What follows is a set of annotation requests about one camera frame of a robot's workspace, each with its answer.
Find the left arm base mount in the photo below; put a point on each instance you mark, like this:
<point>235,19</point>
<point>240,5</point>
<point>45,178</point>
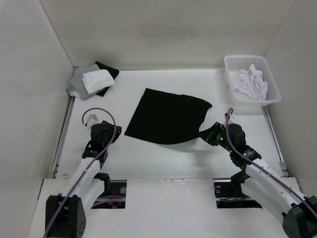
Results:
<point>114,196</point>

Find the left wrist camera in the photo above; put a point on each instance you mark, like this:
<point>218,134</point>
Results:
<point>91,121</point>

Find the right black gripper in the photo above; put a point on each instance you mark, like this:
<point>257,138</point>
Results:
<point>209,136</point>

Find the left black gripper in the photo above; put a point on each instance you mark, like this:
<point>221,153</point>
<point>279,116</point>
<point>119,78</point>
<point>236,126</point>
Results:
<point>110,128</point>

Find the left aluminium rail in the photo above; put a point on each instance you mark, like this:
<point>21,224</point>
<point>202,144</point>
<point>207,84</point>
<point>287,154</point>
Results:
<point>56,158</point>

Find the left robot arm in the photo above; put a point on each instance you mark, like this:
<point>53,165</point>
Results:
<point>65,215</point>

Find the white tank top in basket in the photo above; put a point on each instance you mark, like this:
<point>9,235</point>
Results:
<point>250,83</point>

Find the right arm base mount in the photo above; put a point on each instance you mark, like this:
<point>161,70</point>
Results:
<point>228,197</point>

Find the folded black tank top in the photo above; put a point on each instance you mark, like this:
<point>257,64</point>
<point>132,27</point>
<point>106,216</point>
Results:
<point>113,72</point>

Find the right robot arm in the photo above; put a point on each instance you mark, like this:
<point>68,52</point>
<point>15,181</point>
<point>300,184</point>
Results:
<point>296,212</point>

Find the white plastic basket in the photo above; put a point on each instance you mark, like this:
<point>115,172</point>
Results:
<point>234,63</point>

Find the folded white tank top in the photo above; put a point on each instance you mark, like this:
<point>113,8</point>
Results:
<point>97,80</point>

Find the black tank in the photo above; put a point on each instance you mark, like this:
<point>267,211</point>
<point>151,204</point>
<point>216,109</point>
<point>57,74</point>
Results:
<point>113,72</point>
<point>166,118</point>

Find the right aluminium rail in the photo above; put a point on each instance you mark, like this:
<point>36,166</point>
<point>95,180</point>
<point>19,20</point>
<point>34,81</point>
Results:
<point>274,138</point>

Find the folded grey tank top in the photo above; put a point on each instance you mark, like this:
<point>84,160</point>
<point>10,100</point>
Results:
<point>76,83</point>

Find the aluminium rail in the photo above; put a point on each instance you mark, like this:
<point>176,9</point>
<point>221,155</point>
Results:
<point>56,158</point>
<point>274,138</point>

